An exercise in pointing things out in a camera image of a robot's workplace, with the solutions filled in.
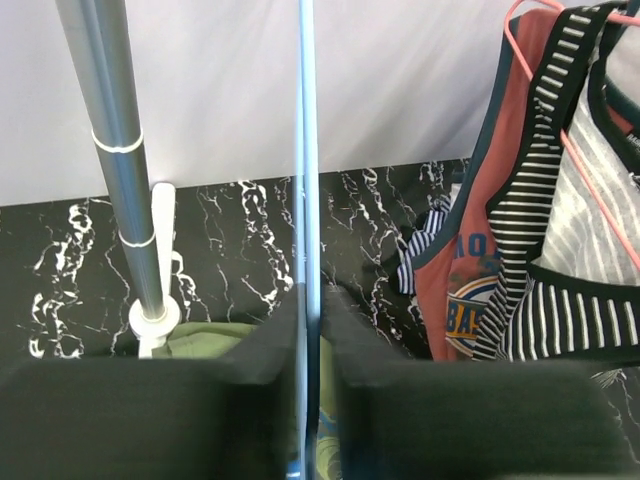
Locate pink wire hanger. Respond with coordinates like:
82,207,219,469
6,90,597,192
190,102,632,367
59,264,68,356
503,0,640,271

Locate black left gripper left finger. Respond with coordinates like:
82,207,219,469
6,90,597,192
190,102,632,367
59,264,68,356
1,291,298,479

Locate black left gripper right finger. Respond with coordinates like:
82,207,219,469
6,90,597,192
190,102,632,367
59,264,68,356
323,287,639,479

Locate red graphic tank top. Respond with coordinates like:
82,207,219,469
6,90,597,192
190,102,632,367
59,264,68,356
414,7,585,362

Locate light blue wire hanger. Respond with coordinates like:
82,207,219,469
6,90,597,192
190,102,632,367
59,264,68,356
293,0,322,479

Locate white navy trimmed tank top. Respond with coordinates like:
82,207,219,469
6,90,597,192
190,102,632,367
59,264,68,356
534,23,639,286

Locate grey clothes rack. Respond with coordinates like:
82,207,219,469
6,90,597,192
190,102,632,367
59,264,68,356
56,1,181,358

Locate black white striped tank top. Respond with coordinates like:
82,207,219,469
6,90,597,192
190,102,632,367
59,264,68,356
472,2,639,366

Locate green graphic tank top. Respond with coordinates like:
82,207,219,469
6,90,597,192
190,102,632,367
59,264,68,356
152,322,343,479

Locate navy striped tank top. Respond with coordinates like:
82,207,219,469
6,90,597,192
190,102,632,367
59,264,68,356
396,196,452,296

